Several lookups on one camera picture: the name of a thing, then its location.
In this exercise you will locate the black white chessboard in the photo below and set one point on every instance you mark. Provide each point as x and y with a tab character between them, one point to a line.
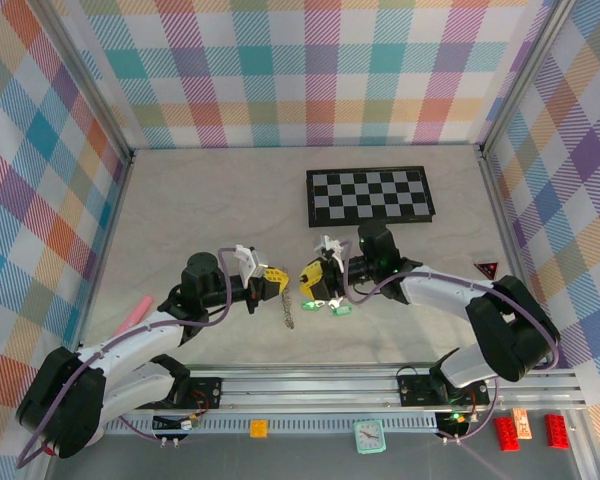
370	195

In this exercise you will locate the small wooden printed block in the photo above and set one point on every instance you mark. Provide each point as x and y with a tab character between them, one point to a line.
522	424

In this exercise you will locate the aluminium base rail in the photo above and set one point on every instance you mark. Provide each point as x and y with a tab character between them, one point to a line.
305	387

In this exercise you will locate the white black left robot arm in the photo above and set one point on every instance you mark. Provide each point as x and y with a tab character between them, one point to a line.
130	385

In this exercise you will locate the red black triangle piece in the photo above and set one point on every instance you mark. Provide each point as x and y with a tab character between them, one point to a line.
489	270

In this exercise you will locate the mint green alarm clock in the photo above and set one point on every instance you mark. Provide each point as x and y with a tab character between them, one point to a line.
369	436

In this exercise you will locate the pink marker pen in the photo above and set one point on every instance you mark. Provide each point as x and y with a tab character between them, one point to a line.
137	312

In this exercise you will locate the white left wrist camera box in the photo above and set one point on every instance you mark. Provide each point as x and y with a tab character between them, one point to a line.
247	262

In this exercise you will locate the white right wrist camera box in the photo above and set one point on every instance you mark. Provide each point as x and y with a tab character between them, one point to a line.
330	247

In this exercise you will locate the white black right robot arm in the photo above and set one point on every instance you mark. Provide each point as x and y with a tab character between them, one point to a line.
440	300

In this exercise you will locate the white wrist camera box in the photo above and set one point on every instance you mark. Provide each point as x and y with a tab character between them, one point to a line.
330	247
247	262

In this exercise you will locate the small silver key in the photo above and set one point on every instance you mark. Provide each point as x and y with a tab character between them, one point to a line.
335	302

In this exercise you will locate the black electronics board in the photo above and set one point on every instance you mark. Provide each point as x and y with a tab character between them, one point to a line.
175	424
452	421

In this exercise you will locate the red toy brick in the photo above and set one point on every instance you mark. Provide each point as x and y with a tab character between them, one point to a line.
558	431
508	434

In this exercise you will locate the aluminium side rail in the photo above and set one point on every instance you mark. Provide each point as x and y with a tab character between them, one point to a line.
513	250
105	250

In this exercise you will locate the orange toy brick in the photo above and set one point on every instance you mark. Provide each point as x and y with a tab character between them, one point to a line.
259	429

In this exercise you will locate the aluminium frame post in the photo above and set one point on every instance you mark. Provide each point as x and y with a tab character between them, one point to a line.
526	75
91	85

